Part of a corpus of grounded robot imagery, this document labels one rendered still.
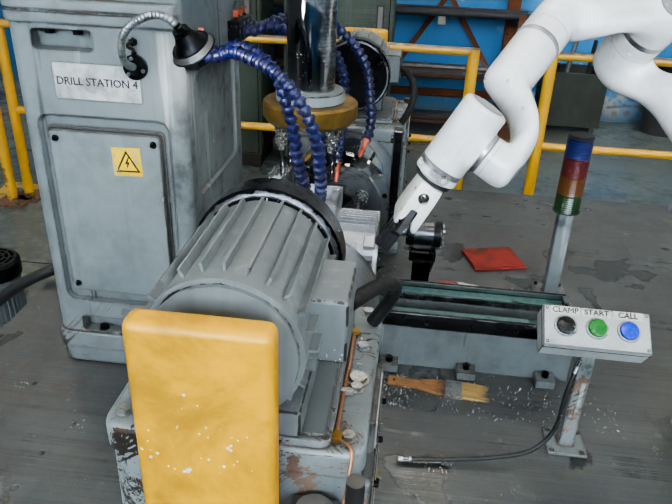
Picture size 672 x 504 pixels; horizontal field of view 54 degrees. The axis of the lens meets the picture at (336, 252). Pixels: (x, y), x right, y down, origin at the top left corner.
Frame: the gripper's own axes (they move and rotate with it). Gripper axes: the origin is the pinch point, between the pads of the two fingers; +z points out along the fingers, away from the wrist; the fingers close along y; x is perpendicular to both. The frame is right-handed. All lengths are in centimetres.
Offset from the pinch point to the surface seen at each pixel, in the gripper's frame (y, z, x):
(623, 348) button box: -24.2, -16.2, -36.4
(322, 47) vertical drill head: 2.3, -23.4, 29.5
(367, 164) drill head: 27.1, -1.2, 8.2
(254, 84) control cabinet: 320, 95, 66
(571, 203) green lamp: 33, -18, -37
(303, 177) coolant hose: -10.7, -6.0, 20.5
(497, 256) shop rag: 52, 9, -40
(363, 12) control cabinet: 321, 17, 30
